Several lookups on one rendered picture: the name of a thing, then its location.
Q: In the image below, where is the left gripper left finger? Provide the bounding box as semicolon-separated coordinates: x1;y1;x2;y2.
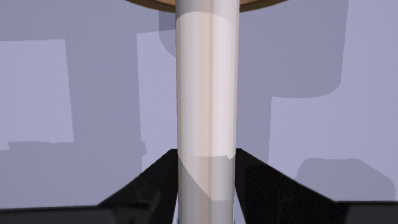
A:
0;149;178;224

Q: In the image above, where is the tan paper roll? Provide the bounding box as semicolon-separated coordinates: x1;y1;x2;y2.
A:
126;0;288;13

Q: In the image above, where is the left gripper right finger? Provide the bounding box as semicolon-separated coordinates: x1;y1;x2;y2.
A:
235;148;398;224

